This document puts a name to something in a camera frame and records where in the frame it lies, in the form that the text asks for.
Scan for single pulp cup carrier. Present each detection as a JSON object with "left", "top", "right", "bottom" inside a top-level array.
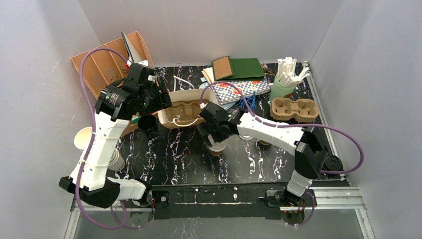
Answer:
[{"left": 165, "top": 100, "right": 204, "bottom": 125}]

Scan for kraft paper takeout bag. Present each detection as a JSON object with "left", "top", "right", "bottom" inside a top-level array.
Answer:
[{"left": 157, "top": 76, "right": 219, "bottom": 129}]

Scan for brown paper coffee cup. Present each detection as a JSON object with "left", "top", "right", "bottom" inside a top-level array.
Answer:
[{"left": 209, "top": 140, "right": 227, "bottom": 156}]

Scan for single white cup lid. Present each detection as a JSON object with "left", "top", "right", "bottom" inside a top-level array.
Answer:
[{"left": 238, "top": 135, "right": 254, "bottom": 141}]

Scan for stack of pulp cup carriers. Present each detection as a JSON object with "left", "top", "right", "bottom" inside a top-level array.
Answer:
[{"left": 270, "top": 97, "right": 319, "bottom": 123}]

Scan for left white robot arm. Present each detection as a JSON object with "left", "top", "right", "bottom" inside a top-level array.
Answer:
[{"left": 59, "top": 63, "right": 172, "bottom": 208}]

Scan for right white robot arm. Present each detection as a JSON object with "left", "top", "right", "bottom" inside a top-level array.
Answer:
[{"left": 197, "top": 102, "right": 329, "bottom": 203}]

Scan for black cup lid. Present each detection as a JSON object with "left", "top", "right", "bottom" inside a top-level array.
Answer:
[
  {"left": 137, "top": 115, "right": 158, "bottom": 138},
  {"left": 323, "top": 155, "right": 343, "bottom": 171}
]

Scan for blue checkered paper bag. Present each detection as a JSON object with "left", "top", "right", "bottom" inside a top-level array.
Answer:
[{"left": 211, "top": 81, "right": 272, "bottom": 105}]

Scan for white board in organizer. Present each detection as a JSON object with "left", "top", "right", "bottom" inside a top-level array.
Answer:
[{"left": 121, "top": 31, "right": 144, "bottom": 63}]

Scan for orange plastic desk organizer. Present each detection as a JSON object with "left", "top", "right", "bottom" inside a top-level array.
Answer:
[{"left": 71, "top": 31, "right": 156, "bottom": 137}]

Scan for cream and blue bags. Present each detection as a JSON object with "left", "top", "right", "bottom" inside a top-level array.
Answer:
[{"left": 201, "top": 67, "right": 215, "bottom": 84}]

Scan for green paper bag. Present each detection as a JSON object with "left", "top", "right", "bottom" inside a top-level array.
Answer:
[{"left": 212, "top": 56, "right": 265, "bottom": 81}]

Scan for green cup with straws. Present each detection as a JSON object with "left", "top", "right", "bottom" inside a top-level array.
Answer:
[{"left": 269, "top": 57, "right": 310, "bottom": 102}]

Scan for stack of white paper cups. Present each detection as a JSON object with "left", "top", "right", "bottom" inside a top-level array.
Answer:
[{"left": 74, "top": 126, "right": 125, "bottom": 171}]

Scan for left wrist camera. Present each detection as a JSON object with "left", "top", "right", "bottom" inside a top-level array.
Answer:
[{"left": 138, "top": 60, "right": 149, "bottom": 66}]

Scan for blue cord bag handle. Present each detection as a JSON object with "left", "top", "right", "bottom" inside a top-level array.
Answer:
[{"left": 234, "top": 93, "right": 256, "bottom": 112}]

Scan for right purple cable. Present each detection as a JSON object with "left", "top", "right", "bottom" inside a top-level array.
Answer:
[{"left": 199, "top": 82, "right": 365, "bottom": 228}]

